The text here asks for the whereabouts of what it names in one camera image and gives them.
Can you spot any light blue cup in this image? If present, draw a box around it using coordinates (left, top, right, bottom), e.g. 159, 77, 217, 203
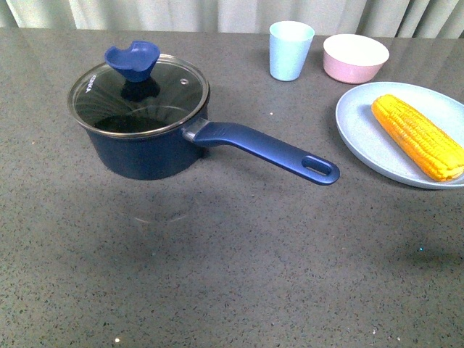
269, 20, 315, 82

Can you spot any pink bowl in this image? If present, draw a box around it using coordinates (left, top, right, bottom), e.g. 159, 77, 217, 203
323, 34, 389, 84

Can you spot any yellow corn cob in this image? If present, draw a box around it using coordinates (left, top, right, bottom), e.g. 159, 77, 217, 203
370, 94, 463, 182

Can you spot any light blue plate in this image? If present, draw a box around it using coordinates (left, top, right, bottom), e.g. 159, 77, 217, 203
336, 82, 463, 189

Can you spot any dark blue saucepan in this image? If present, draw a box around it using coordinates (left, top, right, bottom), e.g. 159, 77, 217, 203
67, 53, 341, 186

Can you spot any glass lid with blue knob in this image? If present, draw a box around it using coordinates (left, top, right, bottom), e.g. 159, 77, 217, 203
68, 41, 210, 138

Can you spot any white curtain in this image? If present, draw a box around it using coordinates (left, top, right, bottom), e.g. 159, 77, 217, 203
1, 0, 463, 38

